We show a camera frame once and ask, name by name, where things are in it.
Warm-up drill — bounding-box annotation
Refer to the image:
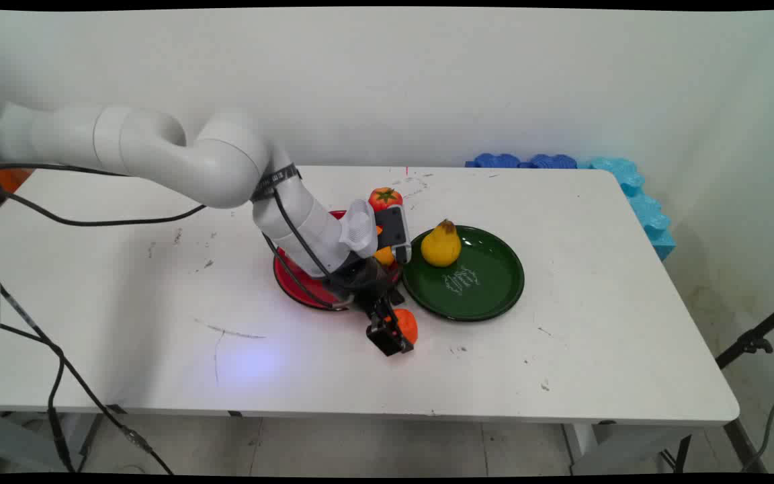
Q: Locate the black strap around arm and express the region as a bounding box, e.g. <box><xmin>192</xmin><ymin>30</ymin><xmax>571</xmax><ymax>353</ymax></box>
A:
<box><xmin>250</xmin><ymin>163</ymin><xmax>304</xmax><ymax>203</ymax></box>

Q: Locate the black cable over table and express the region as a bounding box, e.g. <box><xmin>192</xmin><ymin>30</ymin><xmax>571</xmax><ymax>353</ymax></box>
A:
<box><xmin>0</xmin><ymin>163</ymin><xmax>208</xmax><ymax>228</ymax></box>

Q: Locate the green round enamel plate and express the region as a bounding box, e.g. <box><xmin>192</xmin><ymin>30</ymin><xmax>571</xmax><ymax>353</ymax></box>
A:
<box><xmin>401</xmin><ymin>225</ymin><xmax>526</xmax><ymax>323</ymax></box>

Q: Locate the white table leg frame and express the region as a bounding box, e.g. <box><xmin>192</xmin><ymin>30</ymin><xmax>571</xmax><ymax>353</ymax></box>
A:
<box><xmin>0</xmin><ymin>407</ymin><xmax>129</xmax><ymax>474</ymax></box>
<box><xmin>560</xmin><ymin>421</ymin><xmax>694</xmax><ymax>475</ymax></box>

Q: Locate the orange toy persimmon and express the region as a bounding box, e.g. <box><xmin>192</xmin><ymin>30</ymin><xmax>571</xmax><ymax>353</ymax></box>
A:
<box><xmin>392</xmin><ymin>307</ymin><xmax>419</xmax><ymax>346</ymax></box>

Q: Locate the red round plate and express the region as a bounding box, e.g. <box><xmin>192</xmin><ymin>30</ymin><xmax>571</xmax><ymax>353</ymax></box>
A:
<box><xmin>272</xmin><ymin>209</ymin><xmax>405</xmax><ymax>312</ymax></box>

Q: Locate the black cable hanging below table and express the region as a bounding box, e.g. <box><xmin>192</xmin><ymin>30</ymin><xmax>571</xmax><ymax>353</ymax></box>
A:
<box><xmin>0</xmin><ymin>284</ymin><xmax>175</xmax><ymax>475</ymax></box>

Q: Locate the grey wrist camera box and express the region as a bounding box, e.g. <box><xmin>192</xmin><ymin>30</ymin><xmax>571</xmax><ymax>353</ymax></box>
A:
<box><xmin>374</xmin><ymin>204</ymin><xmax>413</xmax><ymax>265</ymax></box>

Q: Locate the black tripod stand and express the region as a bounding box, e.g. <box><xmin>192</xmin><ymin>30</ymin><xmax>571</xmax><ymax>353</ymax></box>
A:
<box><xmin>715</xmin><ymin>294</ymin><xmax>774</xmax><ymax>474</ymax></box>

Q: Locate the yellow toy pear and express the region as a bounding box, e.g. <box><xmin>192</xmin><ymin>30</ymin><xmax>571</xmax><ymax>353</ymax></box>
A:
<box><xmin>420</xmin><ymin>218</ymin><xmax>462</xmax><ymax>269</ymax></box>

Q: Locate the black cable along forearm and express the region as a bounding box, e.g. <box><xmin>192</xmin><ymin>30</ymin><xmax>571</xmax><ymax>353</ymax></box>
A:
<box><xmin>261</xmin><ymin>187</ymin><xmax>355</xmax><ymax>311</ymax></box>

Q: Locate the small yellow orange toy fruit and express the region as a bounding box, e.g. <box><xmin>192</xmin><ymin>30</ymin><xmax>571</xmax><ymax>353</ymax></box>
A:
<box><xmin>373</xmin><ymin>225</ymin><xmax>396</xmax><ymax>266</ymax></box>

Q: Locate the light blue foam block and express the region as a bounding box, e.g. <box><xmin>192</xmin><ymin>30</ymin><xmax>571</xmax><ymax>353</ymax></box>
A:
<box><xmin>576</xmin><ymin>156</ymin><xmax>677</xmax><ymax>262</ymax></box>

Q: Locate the red toy tomato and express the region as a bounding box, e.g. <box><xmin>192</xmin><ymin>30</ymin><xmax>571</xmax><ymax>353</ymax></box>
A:
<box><xmin>368</xmin><ymin>186</ymin><xmax>404</xmax><ymax>214</ymax></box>

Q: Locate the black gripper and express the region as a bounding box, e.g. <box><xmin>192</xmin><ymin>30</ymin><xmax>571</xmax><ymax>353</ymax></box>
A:
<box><xmin>340</xmin><ymin>258</ymin><xmax>417</xmax><ymax>357</ymax></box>

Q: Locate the orange object behind arm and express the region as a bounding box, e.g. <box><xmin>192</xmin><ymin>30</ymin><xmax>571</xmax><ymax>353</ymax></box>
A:
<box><xmin>0</xmin><ymin>164</ymin><xmax>34</xmax><ymax>227</ymax></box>

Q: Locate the dark blue foam piece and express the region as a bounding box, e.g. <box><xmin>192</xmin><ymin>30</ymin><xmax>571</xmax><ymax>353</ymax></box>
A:
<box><xmin>465</xmin><ymin>153</ymin><xmax>523</xmax><ymax>169</ymax></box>
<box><xmin>520</xmin><ymin>154</ymin><xmax>578</xmax><ymax>170</ymax></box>

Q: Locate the white printed camera mount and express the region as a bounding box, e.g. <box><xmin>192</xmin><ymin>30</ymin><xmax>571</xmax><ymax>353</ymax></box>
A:
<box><xmin>339</xmin><ymin>199</ymin><xmax>379</xmax><ymax>260</ymax></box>

